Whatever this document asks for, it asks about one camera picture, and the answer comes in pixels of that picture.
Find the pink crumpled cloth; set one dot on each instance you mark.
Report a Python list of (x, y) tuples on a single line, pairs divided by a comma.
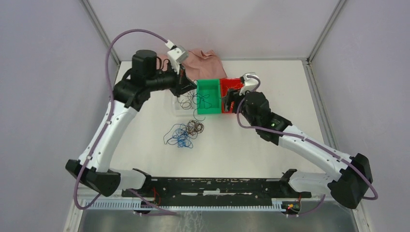
[(200, 65)]

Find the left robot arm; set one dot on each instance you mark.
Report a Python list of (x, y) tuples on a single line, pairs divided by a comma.
[(147, 74)]

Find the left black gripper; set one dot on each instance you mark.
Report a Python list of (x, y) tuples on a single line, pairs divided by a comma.
[(180, 88)]

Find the white slotted cable duct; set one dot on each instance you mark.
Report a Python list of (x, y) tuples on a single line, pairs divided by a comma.
[(139, 205)]

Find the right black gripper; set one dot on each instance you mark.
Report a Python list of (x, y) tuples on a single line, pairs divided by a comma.
[(232, 95)]

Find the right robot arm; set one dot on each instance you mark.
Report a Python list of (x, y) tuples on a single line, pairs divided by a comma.
[(347, 178)]

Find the green plastic bin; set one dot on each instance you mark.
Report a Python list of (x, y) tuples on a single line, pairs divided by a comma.
[(208, 97)]

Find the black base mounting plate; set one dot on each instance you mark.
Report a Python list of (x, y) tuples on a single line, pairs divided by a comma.
[(178, 191)]

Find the white plastic bin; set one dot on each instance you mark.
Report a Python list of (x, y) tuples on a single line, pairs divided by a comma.
[(185, 104)]

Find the red plastic bin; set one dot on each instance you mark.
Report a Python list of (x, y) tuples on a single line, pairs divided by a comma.
[(229, 83)]

